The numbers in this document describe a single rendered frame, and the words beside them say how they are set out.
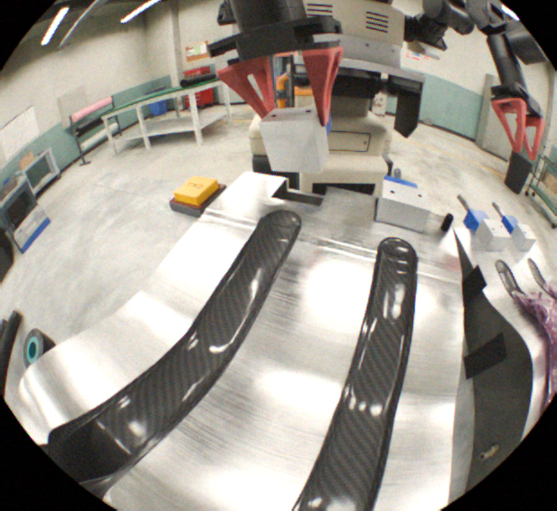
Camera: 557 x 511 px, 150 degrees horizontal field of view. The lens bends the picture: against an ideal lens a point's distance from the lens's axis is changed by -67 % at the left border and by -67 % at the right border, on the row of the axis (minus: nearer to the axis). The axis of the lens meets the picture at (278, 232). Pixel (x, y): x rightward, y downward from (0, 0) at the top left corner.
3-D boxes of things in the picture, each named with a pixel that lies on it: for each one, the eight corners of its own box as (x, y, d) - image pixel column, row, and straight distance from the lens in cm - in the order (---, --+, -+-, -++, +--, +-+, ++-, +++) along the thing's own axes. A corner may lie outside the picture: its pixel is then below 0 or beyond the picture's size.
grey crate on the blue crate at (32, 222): (43, 212, 360) (39, 203, 357) (48, 216, 320) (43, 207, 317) (18, 241, 361) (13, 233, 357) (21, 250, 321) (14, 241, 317)
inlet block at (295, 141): (308, 121, 33) (302, 86, 32) (344, 121, 32) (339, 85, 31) (271, 171, 23) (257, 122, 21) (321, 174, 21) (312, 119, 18)
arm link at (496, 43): (495, 48, 52) (478, 34, 48) (518, 41, 49) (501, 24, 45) (506, 79, 49) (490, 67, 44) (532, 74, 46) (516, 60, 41)
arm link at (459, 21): (439, 19, 68) (422, 12, 65) (457, -1, 64) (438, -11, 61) (454, 43, 62) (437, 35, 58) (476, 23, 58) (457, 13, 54)
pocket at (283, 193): (287, 202, 30) (286, 177, 28) (326, 211, 28) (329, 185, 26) (272, 223, 26) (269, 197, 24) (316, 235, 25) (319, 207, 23)
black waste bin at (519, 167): (497, 176, 445) (507, 146, 435) (514, 184, 476) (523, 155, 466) (509, 192, 410) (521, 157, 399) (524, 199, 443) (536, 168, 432)
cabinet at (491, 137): (474, 144, 628) (486, 73, 627) (500, 156, 683) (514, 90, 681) (481, 150, 588) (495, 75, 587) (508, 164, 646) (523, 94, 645)
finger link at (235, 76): (311, 140, 19) (287, 27, 17) (237, 142, 22) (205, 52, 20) (328, 112, 25) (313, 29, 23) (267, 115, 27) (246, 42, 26)
